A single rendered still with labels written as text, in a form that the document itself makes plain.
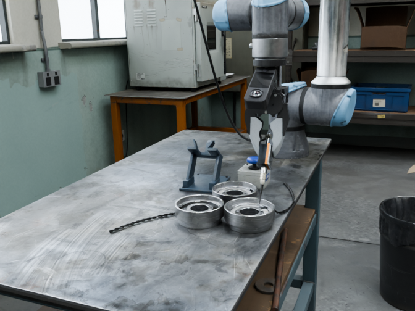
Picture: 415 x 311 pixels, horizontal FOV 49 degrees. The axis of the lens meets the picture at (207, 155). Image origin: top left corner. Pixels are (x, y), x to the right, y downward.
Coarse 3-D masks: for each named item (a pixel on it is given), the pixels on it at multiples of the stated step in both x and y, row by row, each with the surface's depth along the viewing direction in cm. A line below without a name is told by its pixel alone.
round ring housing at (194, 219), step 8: (184, 200) 100; (192, 200) 101; (200, 200) 101; (208, 200) 101; (216, 200) 100; (176, 208) 94; (192, 208) 98; (200, 208) 99; (208, 208) 97; (176, 216) 95; (184, 216) 93; (192, 216) 92; (200, 216) 92; (208, 216) 92; (216, 216) 93; (184, 224) 94; (192, 224) 93; (200, 224) 93; (208, 224) 93; (216, 224) 94
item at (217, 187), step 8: (216, 184) 108; (224, 184) 109; (232, 184) 110; (240, 184) 110; (248, 184) 108; (216, 192) 103; (224, 192) 106; (232, 192) 107; (240, 192) 107; (256, 192) 103; (224, 200) 101
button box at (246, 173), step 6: (240, 168) 118; (246, 168) 118; (252, 168) 117; (258, 168) 117; (240, 174) 117; (246, 174) 116; (252, 174) 115; (258, 174) 115; (240, 180) 117; (246, 180) 116; (252, 180) 116; (258, 180) 115; (258, 186) 116; (264, 186) 116
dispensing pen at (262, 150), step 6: (270, 138) 101; (264, 144) 99; (264, 150) 98; (258, 156) 98; (264, 156) 98; (258, 162) 98; (264, 162) 97; (264, 168) 98; (264, 174) 98; (264, 180) 98
